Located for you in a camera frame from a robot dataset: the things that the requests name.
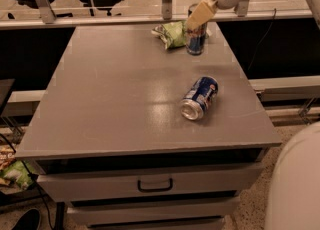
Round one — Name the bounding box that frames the blue silver redbull can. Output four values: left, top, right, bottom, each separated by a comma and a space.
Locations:
185, 4, 207, 56

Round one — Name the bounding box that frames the blue pepsi can lying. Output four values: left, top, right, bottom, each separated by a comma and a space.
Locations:
180, 76, 218, 121

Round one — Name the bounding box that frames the green chip bag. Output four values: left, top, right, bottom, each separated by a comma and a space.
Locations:
151, 21, 186, 50

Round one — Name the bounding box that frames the grey drawer cabinet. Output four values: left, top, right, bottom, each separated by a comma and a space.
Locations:
17, 25, 280, 230

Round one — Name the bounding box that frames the top grey drawer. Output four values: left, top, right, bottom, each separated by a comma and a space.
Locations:
38, 163, 263, 202

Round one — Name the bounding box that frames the grey drawer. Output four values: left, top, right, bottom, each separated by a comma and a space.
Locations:
38, 163, 263, 202
67, 197, 240, 226

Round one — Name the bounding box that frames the middle grey drawer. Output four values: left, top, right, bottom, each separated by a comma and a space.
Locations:
67, 197, 240, 226

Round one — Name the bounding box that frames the green snack bag on floor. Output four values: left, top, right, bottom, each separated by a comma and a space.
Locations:
0, 146, 35, 190

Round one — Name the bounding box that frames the black shoe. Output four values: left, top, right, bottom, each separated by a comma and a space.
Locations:
12, 208, 41, 230

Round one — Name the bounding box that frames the right metal glass bracket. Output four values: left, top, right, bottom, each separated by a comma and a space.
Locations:
234, 0, 249, 17

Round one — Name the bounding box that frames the black hanging cable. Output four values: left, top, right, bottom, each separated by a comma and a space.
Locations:
246, 8, 278, 72

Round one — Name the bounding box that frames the left metal glass bracket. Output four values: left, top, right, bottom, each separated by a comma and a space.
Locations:
35, 0, 56, 24

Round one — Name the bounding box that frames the black drawer handle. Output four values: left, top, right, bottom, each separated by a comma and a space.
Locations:
137, 178, 173, 193

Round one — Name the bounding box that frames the black floor cable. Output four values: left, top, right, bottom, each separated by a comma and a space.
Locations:
0, 133, 56, 230

